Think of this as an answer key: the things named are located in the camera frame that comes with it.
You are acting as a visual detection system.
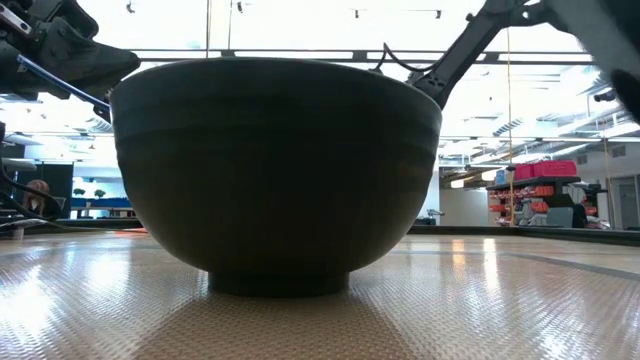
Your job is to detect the blue counter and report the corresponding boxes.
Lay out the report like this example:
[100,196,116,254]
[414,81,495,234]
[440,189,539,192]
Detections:
[69,197,135,211]

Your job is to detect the wire shelf with red bins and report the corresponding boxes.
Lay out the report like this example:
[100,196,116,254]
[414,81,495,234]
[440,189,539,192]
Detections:
[487,174,609,230]

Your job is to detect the black partition panel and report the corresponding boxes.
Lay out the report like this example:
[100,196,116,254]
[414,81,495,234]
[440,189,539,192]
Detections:
[14,162,75,219]

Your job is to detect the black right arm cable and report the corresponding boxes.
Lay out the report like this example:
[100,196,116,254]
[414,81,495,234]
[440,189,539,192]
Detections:
[379,42,444,75]

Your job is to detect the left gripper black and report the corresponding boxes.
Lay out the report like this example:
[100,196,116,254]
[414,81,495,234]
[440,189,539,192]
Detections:
[0,0,142,101]

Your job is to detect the black overhead frame beam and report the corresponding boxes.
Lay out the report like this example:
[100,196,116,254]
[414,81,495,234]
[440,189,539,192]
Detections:
[127,48,594,65]

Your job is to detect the dark green bowl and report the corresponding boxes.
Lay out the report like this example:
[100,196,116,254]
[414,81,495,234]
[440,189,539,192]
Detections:
[109,56,444,300]

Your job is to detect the person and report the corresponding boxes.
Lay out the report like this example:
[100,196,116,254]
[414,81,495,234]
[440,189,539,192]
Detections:
[22,178,62,222]

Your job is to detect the wide red storage bin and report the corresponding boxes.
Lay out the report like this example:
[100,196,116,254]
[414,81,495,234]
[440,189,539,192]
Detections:
[533,159,579,179]

